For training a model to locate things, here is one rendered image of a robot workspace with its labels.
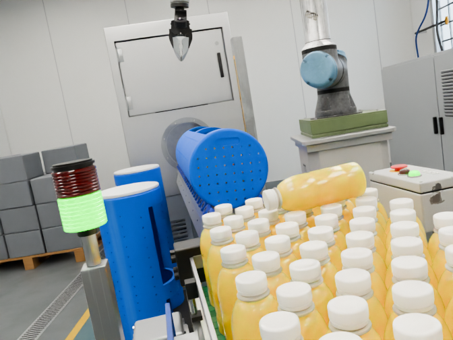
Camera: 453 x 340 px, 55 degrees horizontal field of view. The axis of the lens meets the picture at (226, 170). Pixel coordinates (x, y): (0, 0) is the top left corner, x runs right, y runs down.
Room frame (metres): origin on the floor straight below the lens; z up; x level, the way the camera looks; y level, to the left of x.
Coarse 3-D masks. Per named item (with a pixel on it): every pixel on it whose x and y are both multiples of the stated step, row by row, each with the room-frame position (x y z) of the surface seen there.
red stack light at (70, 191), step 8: (80, 168) 0.62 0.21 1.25; (88, 168) 0.62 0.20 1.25; (56, 176) 0.61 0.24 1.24; (64, 176) 0.61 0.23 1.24; (72, 176) 0.61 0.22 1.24; (80, 176) 0.61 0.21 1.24; (88, 176) 0.62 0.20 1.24; (96, 176) 0.64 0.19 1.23; (56, 184) 0.62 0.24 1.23; (64, 184) 0.61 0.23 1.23; (72, 184) 0.61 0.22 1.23; (80, 184) 0.61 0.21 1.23; (88, 184) 0.62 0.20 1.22; (96, 184) 0.64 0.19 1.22; (56, 192) 0.62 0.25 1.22; (64, 192) 0.61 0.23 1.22; (72, 192) 0.61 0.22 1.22; (80, 192) 0.61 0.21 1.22; (88, 192) 0.62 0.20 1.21
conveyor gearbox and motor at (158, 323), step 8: (176, 312) 0.95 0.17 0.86; (144, 320) 0.93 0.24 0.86; (152, 320) 0.93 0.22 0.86; (160, 320) 0.92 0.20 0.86; (176, 320) 0.91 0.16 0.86; (136, 328) 0.90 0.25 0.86; (144, 328) 0.90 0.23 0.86; (152, 328) 0.89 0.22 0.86; (160, 328) 0.89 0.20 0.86; (176, 328) 0.87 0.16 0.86; (184, 328) 0.90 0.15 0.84; (136, 336) 0.87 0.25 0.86; (144, 336) 0.86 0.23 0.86; (152, 336) 0.86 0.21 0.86; (160, 336) 0.85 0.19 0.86
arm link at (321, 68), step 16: (304, 0) 1.46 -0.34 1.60; (320, 0) 1.45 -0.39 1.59; (304, 16) 1.47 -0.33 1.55; (320, 16) 1.44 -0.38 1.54; (304, 32) 1.48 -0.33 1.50; (320, 32) 1.44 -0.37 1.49; (304, 48) 1.47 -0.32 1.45; (320, 48) 1.43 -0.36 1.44; (336, 48) 1.46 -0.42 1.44; (304, 64) 1.44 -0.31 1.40; (320, 64) 1.42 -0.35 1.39; (336, 64) 1.43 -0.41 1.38; (304, 80) 1.45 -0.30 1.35; (320, 80) 1.42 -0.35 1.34; (336, 80) 1.48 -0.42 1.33
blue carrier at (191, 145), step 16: (192, 128) 2.32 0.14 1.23; (208, 128) 1.91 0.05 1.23; (224, 128) 1.55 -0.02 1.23; (192, 144) 1.63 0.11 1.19; (208, 144) 1.50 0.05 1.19; (224, 144) 1.51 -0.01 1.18; (240, 144) 1.51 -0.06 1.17; (256, 144) 1.52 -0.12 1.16; (192, 160) 1.49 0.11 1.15; (208, 160) 1.50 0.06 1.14; (224, 160) 1.50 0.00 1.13; (240, 160) 1.51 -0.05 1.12; (256, 160) 1.52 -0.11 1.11; (192, 176) 1.49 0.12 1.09; (208, 176) 1.50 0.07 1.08; (224, 176) 1.50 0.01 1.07; (240, 176) 1.51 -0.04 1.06; (256, 176) 1.52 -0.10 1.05; (208, 192) 1.49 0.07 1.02; (224, 192) 1.50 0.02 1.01; (240, 192) 1.51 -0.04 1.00; (256, 192) 1.52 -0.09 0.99
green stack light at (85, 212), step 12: (96, 192) 0.63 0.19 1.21; (60, 204) 0.62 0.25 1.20; (72, 204) 0.61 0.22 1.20; (84, 204) 0.61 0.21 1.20; (96, 204) 0.62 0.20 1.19; (72, 216) 0.61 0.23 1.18; (84, 216) 0.61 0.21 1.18; (96, 216) 0.62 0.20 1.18; (72, 228) 0.61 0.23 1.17; (84, 228) 0.61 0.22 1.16
